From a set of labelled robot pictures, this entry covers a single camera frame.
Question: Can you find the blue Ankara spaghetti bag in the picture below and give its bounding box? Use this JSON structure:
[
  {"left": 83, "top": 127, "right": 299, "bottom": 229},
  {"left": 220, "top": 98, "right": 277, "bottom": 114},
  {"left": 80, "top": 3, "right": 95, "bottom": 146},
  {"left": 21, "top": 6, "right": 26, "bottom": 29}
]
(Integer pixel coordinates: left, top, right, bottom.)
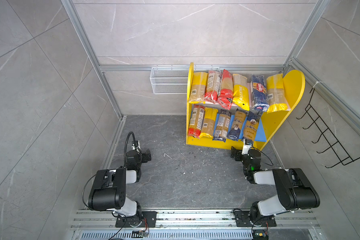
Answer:
[{"left": 243, "top": 112, "right": 260, "bottom": 142}]

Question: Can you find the blue clear spaghetti bag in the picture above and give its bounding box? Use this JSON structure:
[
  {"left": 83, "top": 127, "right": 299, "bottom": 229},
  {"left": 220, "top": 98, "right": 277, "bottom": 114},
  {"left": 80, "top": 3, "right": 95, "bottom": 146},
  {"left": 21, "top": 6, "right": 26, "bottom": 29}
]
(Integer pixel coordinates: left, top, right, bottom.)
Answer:
[{"left": 213, "top": 110, "right": 232, "bottom": 143}]

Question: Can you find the short yellow spaghetti bag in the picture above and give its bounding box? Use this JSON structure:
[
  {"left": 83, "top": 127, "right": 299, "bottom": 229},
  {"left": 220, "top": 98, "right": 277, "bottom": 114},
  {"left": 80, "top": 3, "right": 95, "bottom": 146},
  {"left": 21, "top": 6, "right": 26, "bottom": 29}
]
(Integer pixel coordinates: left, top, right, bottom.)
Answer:
[{"left": 200, "top": 108, "right": 219, "bottom": 138}]

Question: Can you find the red clear spaghetti bag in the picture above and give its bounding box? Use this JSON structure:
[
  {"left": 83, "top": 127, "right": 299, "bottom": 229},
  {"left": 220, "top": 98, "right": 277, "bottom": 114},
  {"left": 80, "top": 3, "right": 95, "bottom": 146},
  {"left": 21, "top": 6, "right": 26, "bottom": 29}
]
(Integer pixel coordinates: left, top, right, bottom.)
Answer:
[{"left": 188, "top": 105, "right": 205, "bottom": 139}]

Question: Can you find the blue Barilla spaghetti box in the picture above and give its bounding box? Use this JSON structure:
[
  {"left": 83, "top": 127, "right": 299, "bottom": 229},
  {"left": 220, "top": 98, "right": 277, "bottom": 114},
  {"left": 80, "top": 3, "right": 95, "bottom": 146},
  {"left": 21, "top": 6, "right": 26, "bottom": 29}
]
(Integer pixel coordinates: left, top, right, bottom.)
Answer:
[{"left": 251, "top": 75, "right": 270, "bottom": 112}]

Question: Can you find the yellow Pastatime spaghetti bag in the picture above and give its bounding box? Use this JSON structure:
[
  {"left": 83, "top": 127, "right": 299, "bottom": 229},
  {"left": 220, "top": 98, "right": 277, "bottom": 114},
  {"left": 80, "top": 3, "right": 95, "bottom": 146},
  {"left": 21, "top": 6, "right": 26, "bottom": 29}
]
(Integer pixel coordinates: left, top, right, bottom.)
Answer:
[{"left": 233, "top": 74, "right": 250, "bottom": 111}]

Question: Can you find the long yellow spaghetti bag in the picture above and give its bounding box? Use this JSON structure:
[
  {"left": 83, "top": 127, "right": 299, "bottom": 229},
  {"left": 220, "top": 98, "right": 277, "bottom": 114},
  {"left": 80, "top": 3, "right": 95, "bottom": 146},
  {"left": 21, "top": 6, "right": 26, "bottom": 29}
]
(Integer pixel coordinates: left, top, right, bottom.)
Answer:
[{"left": 266, "top": 74, "right": 290, "bottom": 113}]

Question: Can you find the red labelled spaghetti bag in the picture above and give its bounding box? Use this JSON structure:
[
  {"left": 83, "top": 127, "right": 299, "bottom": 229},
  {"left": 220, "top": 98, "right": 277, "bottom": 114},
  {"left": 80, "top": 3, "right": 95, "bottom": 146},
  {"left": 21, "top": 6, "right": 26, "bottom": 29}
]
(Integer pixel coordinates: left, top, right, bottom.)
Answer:
[{"left": 204, "top": 70, "right": 222, "bottom": 103}]

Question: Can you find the yellow topped spaghetti bag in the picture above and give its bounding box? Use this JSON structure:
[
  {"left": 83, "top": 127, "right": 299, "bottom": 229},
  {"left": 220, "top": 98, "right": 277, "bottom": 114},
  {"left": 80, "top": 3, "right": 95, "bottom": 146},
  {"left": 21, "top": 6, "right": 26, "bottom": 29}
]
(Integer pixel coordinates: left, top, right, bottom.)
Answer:
[{"left": 188, "top": 72, "right": 208, "bottom": 104}]

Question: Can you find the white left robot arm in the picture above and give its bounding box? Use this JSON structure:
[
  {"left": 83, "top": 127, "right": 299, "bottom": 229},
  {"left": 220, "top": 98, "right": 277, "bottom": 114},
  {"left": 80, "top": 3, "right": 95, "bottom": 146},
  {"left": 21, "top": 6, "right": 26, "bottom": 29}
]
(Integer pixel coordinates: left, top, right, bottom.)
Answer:
[{"left": 85, "top": 149, "right": 152, "bottom": 227}]

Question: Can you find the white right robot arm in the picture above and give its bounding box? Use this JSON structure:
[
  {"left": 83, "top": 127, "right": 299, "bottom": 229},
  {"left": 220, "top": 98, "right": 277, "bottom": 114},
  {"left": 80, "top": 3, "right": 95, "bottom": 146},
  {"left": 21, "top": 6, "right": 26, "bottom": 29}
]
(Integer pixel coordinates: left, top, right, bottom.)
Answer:
[{"left": 231, "top": 147, "right": 321, "bottom": 226}]

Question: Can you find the yellow shelf with coloured boards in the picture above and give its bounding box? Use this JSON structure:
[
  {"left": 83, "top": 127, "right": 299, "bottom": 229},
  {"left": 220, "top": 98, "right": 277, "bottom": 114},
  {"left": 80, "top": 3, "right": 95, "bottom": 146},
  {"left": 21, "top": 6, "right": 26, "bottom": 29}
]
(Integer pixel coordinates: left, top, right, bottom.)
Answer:
[{"left": 186, "top": 63, "right": 305, "bottom": 151}]

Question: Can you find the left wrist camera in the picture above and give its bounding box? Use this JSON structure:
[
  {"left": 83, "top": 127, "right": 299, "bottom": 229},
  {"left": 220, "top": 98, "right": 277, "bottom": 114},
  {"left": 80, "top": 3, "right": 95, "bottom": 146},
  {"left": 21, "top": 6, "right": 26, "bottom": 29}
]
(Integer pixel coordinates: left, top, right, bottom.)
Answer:
[{"left": 132, "top": 141, "right": 141, "bottom": 152}]

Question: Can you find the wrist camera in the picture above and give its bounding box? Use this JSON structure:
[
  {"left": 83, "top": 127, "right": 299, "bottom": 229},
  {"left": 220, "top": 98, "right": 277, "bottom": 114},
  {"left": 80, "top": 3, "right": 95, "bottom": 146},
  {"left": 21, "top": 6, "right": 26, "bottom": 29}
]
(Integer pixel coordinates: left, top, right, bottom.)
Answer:
[
  {"left": 132, "top": 141, "right": 141, "bottom": 152},
  {"left": 242, "top": 139, "right": 254, "bottom": 155}
]

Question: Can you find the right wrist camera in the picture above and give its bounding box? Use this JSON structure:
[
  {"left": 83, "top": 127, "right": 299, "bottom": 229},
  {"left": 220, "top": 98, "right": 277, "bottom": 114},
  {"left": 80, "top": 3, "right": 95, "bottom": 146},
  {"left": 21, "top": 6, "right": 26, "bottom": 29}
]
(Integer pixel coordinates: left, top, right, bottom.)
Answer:
[{"left": 242, "top": 139, "right": 254, "bottom": 155}]

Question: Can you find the black corrugated cable conduit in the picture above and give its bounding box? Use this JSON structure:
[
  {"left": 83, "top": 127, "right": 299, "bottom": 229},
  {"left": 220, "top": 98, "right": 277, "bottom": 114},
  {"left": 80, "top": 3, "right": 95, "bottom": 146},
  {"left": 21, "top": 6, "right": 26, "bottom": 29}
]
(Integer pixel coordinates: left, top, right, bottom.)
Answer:
[{"left": 123, "top": 131, "right": 138, "bottom": 169}]

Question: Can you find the white wire mesh basket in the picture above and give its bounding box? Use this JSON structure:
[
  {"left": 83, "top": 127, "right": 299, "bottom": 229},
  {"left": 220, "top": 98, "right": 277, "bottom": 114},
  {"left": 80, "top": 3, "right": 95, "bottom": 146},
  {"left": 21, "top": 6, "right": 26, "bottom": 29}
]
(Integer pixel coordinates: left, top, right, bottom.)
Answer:
[{"left": 149, "top": 66, "right": 221, "bottom": 95}]

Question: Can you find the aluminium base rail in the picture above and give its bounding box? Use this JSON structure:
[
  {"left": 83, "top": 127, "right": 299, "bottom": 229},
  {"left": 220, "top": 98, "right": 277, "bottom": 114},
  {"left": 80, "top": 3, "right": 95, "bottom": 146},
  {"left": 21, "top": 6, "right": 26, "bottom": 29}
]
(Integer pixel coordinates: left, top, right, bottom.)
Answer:
[{"left": 69, "top": 209, "right": 326, "bottom": 240}]

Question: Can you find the black wire hook rack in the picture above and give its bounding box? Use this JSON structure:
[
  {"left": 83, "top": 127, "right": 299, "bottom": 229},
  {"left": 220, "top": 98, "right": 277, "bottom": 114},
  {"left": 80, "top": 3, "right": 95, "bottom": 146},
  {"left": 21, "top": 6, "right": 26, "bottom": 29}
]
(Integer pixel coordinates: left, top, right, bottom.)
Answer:
[{"left": 296, "top": 88, "right": 360, "bottom": 169}]

